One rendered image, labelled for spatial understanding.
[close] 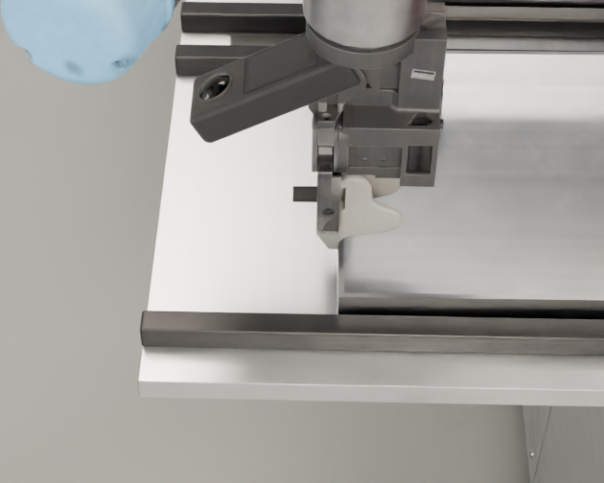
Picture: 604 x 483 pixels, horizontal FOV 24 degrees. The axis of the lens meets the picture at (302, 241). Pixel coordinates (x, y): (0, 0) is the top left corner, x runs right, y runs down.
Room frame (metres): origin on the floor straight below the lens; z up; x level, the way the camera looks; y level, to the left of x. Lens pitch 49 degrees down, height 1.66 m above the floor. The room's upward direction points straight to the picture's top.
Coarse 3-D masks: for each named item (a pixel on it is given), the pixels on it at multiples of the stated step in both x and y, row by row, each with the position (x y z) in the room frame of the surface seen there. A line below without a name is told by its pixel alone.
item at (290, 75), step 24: (288, 48) 0.68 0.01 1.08; (312, 48) 0.67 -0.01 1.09; (216, 72) 0.69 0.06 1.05; (240, 72) 0.68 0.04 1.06; (264, 72) 0.67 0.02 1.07; (288, 72) 0.66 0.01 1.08; (312, 72) 0.65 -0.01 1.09; (336, 72) 0.65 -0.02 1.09; (192, 96) 0.68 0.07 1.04; (216, 96) 0.66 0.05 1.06; (240, 96) 0.65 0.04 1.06; (264, 96) 0.65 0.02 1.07; (288, 96) 0.65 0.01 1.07; (312, 96) 0.65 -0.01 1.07; (192, 120) 0.65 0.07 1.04; (216, 120) 0.65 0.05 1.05; (240, 120) 0.65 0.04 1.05; (264, 120) 0.65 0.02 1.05
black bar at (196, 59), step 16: (176, 48) 0.89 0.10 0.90; (192, 48) 0.89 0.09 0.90; (208, 48) 0.89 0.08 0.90; (224, 48) 0.89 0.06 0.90; (240, 48) 0.89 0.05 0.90; (256, 48) 0.89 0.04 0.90; (176, 64) 0.88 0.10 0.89; (192, 64) 0.88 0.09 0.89; (208, 64) 0.87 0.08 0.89; (224, 64) 0.87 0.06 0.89
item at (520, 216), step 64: (448, 64) 0.86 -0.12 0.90; (512, 64) 0.86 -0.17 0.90; (576, 64) 0.86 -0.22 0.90; (448, 128) 0.81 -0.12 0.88; (512, 128) 0.81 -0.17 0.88; (576, 128) 0.81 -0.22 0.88; (448, 192) 0.74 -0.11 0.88; (512, 192) 0.74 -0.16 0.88; (576, 192) 0.74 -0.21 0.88; (384, 256) 0.67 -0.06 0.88; (448, 256) 0.67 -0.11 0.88; (512, 256) 0.67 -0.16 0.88; (576, 256) 0.67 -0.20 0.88
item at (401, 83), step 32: (416, 32) 0.65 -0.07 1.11; (352, 64) 0.63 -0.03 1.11; (384, 64) 0.64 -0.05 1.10; (416, 64) 0.65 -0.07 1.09; (352, 96) 0.65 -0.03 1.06; (384, 96) 0.65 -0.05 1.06; (416, 96) 0.65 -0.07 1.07; (320, 128) 0.64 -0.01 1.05; (352, 128) 0.63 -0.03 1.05; (384, 128) 0.63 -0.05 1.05; (416, 128) 0.63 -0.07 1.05; (352, 160) 0.64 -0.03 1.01; (384, 160) 0.64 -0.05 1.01; (416, 160) 0.64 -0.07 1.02
